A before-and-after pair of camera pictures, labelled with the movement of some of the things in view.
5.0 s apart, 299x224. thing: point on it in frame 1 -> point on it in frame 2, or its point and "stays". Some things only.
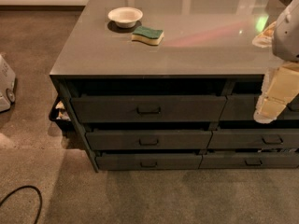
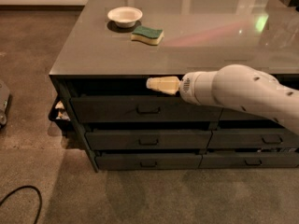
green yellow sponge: (148, 35) stays
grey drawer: (145, 161) stays
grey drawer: (148, 108) stays
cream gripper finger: (280, 86) -> (196, 87)
